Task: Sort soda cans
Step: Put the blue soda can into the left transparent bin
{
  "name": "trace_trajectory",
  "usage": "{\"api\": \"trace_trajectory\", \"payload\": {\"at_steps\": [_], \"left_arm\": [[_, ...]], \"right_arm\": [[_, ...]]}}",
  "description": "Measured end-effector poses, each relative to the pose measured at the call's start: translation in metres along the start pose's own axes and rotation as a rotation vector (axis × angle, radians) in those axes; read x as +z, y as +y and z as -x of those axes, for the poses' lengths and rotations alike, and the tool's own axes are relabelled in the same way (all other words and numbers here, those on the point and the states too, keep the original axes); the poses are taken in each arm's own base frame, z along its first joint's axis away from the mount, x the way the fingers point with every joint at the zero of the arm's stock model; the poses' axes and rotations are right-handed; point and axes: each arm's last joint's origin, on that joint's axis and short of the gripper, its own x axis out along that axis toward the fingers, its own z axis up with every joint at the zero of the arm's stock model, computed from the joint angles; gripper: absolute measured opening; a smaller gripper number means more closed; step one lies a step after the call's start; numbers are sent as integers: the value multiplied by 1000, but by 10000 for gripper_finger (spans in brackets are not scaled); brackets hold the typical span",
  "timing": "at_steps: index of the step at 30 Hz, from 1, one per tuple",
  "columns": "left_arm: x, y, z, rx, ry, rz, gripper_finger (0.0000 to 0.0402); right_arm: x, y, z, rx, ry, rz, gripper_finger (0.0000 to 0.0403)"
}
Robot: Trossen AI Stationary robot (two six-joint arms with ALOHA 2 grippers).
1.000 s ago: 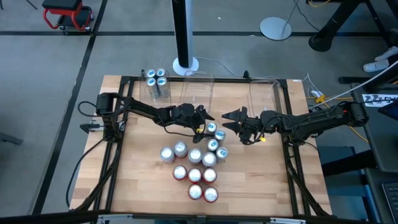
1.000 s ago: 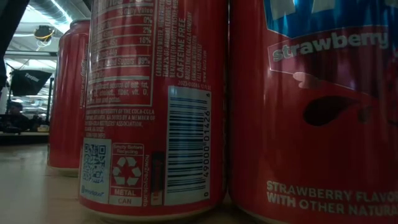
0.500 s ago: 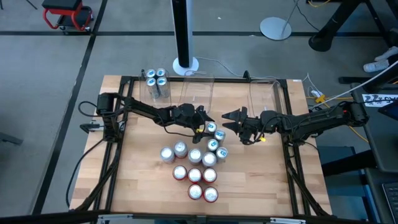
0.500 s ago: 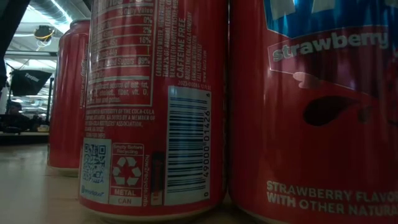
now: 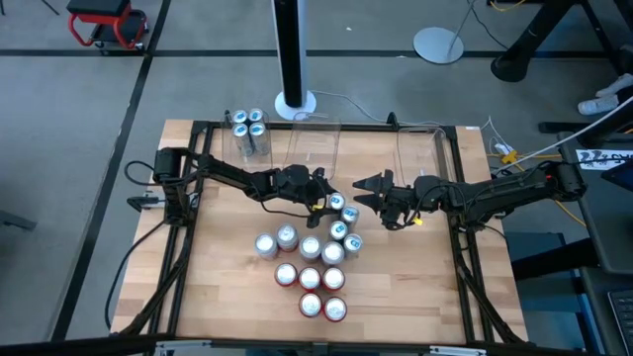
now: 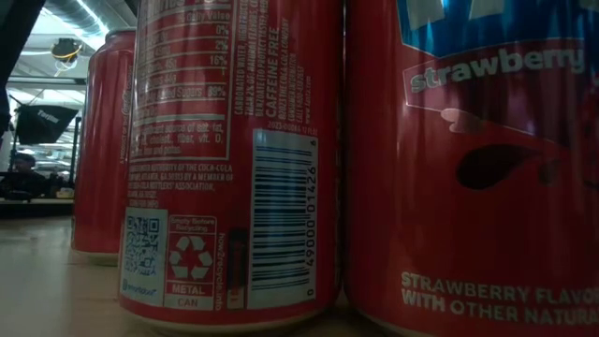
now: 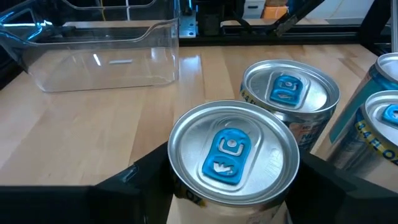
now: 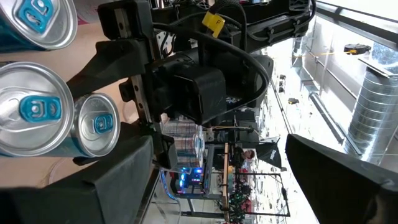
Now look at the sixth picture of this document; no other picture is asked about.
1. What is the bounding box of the person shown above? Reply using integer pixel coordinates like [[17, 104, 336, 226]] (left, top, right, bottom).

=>
[[0, 152, 48, 202]]

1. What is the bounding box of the ceiling device with yellow cable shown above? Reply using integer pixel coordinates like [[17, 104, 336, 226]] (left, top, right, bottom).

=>
[[50, 37, 84, 65]]

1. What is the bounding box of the black banner with lettering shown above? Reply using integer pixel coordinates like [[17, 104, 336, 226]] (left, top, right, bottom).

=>
[[16, 105, 80, 146]]

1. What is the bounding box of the thin black stand pole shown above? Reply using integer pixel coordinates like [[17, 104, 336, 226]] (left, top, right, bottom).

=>
[[68, 115, 82, 188]]

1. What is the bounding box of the red strawberry soda can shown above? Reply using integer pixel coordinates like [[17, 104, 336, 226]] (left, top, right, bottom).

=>
[[70, 27, 138, 267], [343, 0, 599, 337], [116, 0, 346, 334]]

